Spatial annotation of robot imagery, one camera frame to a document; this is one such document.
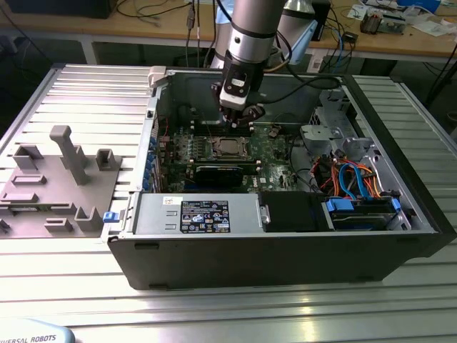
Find orange wire bundle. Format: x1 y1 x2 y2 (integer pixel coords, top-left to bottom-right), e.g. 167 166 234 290
321 160 385 197

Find blue data wire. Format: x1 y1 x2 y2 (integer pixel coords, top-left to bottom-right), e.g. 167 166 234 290
351 163 369 200
338 162 356 199

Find black open PC case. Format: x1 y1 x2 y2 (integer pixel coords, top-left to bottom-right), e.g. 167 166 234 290
106 67 457 291

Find large black box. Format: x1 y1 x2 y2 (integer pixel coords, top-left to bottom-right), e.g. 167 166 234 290
5 0 119 19

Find silver power supply unit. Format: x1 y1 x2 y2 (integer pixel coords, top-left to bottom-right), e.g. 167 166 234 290
134 192 263 237

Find hard disk in blue carrier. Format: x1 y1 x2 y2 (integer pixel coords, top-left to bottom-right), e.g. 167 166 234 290
323 196 403 232

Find green motherboard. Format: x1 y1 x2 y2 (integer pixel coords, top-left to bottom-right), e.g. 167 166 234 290
156 121 304 194

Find black graphics card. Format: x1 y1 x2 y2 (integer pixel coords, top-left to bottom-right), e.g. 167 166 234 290
192 162 246 189

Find copper heat sink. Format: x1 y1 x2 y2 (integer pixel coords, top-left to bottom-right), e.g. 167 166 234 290
359 10 385 36

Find beige case latch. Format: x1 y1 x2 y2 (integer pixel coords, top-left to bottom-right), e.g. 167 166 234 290
148 66 169 89

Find silver CPU plate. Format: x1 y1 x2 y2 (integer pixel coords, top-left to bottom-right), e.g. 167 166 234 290
217 138 244 155

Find thin metal locking lever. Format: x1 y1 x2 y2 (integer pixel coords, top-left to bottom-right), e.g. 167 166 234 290
201 111 216 143

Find grey plastic parts rack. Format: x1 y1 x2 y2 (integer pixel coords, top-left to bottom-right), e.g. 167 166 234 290
0 124 124 239

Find black RAM slots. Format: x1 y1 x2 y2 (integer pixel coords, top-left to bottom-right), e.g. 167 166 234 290
195 121 251 139
192 159 258 172

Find CPU socket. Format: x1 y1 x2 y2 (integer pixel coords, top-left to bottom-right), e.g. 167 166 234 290
210 135 251 161

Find silver metal drive cage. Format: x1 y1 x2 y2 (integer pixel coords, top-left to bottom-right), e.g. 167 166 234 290
299 87 383 158

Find metal socket cover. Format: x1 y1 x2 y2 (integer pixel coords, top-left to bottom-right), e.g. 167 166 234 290
211 135 251 160

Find wooden desk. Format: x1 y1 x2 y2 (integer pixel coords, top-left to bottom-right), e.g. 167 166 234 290
0 0 457 60

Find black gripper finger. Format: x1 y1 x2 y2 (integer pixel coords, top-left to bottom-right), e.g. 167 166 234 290
237 103 267 128
210 81 238 129

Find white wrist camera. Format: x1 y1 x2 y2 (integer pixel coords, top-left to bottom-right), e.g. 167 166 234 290
219 62 251 110

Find black camera cable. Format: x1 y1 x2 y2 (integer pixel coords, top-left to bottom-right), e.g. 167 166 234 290
263 76 341 104

